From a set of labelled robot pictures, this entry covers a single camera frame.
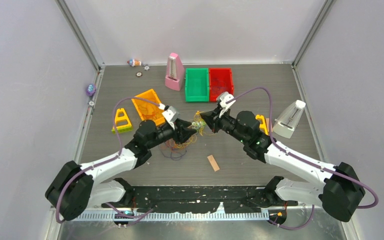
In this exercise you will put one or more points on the yellow green triangle block left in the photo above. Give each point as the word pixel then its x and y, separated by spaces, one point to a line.
pixel 122 122

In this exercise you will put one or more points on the pink metronome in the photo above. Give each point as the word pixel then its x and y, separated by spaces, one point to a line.
pixel 175 72

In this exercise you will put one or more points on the yellow triangle block right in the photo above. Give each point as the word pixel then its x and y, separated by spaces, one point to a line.
pixel 262 123

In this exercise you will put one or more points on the red plastic bin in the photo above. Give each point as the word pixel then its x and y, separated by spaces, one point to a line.
pixel 220 80

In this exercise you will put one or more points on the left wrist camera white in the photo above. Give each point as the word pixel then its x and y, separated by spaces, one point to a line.
pixel 170 115

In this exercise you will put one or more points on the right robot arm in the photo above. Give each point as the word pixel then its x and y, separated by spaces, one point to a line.
pixel 332 187

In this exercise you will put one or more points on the green plastic bin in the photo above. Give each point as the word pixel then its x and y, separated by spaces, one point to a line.
pixel 197 85

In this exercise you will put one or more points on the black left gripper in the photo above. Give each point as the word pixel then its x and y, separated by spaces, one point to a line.
pixel 181 132

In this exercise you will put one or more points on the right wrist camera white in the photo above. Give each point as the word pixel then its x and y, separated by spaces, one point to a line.
pixel 225 100

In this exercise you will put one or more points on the green owl puzzle piece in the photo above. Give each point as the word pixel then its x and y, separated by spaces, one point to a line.
pixel 198 125

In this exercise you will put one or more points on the orange plastic bin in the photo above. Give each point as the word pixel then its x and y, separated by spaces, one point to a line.
pixel 146 110

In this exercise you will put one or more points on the white metronome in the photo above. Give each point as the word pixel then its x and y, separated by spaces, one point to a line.
pixel 287 122

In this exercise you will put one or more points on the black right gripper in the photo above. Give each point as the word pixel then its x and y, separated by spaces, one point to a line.
pixel 213 117

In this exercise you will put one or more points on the poker chip dark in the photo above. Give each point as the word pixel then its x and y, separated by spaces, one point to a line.
pixel 139 74

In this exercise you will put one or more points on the small tan wooden block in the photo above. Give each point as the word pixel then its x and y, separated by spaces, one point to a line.
pixel 267 124

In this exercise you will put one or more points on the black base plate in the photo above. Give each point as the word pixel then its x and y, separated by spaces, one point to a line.
pixel 202 199

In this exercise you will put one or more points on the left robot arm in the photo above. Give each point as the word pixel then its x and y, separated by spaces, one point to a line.
pixel 80 186

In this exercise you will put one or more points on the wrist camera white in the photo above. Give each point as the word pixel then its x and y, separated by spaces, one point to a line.
pixel 170 115
pixel 225 100

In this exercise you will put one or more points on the purple paw toy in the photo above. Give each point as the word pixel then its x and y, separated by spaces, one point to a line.
pixel 90 90

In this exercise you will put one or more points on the small clown figurine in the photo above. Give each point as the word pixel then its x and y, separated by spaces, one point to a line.
pixel 134 62

